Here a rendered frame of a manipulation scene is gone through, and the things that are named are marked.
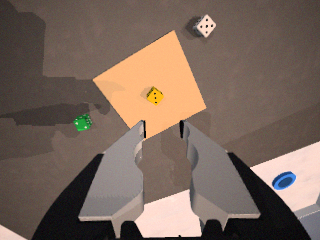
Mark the white die with black pips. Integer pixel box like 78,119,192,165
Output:
193,15,216,37

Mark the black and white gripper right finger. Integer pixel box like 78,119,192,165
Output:
179,119,311,240

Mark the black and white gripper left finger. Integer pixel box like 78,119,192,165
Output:
31,120,146,240

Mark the yellow die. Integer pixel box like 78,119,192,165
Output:
147,87,164,106

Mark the green die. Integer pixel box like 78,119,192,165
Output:
73,114,92,131

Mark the orange flat mat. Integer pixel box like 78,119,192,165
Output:
93,31,206,141

